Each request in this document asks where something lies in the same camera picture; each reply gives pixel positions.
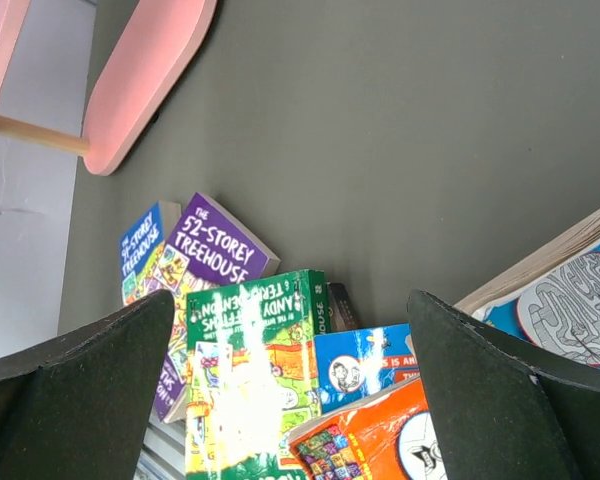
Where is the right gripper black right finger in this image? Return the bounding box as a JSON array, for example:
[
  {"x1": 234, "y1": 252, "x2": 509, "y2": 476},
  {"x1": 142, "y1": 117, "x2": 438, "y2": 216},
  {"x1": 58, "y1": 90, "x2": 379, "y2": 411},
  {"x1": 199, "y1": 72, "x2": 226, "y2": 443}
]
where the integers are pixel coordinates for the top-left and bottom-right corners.
[{"x1": 406, "y1": 290, "x2": 600, "y2": 479}]

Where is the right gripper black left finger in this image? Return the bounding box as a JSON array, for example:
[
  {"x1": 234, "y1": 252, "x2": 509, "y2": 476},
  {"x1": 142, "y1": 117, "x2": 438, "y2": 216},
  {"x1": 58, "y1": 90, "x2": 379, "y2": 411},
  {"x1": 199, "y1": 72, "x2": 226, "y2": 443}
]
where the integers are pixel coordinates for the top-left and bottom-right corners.
[{"x1": 0, "y1": 290, "x2": 174, "y2": 479}]

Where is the blue 91-Storey Treehouse book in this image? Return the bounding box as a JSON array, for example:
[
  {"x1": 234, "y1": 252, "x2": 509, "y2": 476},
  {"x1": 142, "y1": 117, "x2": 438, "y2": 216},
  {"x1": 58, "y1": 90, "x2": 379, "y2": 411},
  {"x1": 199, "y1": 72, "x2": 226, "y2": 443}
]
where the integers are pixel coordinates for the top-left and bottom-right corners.
[{"x1": 118, "y1": 201, "x2": 181, "y2": 306}]

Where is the green 104-Storey Treehouse book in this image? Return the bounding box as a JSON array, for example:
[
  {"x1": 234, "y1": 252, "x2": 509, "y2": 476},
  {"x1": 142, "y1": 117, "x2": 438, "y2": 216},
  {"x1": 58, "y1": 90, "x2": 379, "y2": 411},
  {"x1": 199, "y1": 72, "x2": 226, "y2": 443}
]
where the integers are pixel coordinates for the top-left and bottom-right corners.
[{"x1": 185, "y1": 270, "x2": 331, "y2": 479}]

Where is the dark Tale of Two Cities book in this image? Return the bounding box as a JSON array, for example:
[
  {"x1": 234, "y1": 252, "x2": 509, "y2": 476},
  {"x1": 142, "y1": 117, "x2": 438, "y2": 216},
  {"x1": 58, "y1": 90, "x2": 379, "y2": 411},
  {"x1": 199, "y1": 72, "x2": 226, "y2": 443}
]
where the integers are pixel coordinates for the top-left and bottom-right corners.
[{"x1": 327, "y1": 282, "x2": 360, "y2": 332}]

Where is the purple 52-Storey Treehouse book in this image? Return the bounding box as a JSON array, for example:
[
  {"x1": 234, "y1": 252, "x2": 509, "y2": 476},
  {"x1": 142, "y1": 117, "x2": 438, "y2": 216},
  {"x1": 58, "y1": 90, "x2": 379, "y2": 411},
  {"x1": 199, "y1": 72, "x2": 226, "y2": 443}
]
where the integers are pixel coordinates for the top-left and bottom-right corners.
[{"x1": 151, "y1": 193, "x2": 280, "y2": 423}]

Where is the orange paperback book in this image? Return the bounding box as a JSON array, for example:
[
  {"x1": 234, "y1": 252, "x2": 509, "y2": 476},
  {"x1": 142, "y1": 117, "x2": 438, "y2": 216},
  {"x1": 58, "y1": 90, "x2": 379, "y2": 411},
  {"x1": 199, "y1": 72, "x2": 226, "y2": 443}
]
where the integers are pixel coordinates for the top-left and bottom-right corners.
[{"x1": 288, "y1": 376, "x2": 447, "y2": 480}]

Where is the light blue maze activity book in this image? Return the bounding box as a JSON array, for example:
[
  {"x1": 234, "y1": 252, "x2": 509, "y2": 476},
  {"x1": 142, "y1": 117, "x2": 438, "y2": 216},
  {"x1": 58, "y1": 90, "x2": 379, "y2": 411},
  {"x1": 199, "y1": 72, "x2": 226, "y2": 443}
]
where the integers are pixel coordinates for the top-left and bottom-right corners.
[{"x1": 455, "y1": 208, "x2": 600, "y2": 369}]

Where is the blue cartoon paperback book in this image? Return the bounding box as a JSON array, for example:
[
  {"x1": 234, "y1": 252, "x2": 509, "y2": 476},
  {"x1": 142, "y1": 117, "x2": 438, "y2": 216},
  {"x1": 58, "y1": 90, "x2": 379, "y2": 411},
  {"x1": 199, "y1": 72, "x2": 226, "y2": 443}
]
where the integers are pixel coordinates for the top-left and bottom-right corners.
[{"x1": 315, "y1": 324, "x2": 419, "y2": 413}]

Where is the pink three-tier shelf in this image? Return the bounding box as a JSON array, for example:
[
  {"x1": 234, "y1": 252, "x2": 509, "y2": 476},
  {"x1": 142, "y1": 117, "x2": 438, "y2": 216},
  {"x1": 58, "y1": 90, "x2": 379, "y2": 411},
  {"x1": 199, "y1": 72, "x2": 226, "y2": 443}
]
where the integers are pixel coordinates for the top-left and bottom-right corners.
[{"x1": 0, "y1": 0, "x2": 217, "y2": 176}]

